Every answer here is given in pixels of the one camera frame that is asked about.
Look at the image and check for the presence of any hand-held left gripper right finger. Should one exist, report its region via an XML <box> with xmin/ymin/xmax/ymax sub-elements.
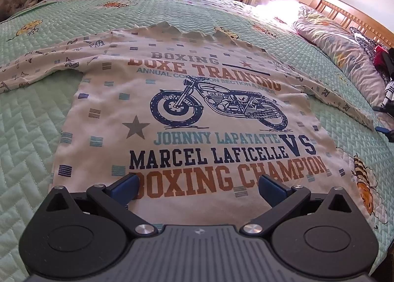
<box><xmin>241</xmin><ymin>174</ymin><xmax>356</xmax><ymax>237</ymax></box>

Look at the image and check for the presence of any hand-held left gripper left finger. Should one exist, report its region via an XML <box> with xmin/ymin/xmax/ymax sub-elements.
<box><xmin>41</xmin><ymin>173</ymin><xmax>157</xmax><ymax>238</ymax></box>

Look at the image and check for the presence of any white printed long-sleeve shirt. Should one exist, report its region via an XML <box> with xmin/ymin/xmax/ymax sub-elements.
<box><xmin>0</xmin><ymin>22</ymin><xmax>374</xmax><ymax>230</ymax></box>

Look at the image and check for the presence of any white dark-striped cloth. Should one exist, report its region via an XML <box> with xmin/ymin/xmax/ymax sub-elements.
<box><xmin>380</xmin><ymin>79</ymin><xmax>394</xmax><ymax>109</ymax></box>

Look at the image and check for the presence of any red garment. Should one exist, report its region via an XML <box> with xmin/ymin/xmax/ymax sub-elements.
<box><xmin>374</xmin><ymin>47</ymin><xmax>390</xmax><ymax>70</ymax></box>

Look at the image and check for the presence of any black white patterned cloth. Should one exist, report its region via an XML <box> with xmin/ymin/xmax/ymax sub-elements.
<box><xmin>352</xmin><ymin>31</ymin><xmax>382</xmax><ymax>55</ymax></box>

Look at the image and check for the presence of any floral duvet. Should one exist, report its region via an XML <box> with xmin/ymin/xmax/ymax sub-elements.
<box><xmin>292</xmin><ymin>3</ymin><xmax>388</xmax><ymax>107</ymax></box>

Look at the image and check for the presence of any wooden headboard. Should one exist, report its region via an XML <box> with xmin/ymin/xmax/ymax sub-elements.
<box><xmin>308</xmin><ymin>0</ymin><xmax>394</xmax><ymax>49</ymax></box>

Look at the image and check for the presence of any green quilted bee bedspread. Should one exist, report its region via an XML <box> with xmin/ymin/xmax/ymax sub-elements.
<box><xmin>0</xmin><ymin>0</ymin><xmax>394</xmax><ymax>282</ymax></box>

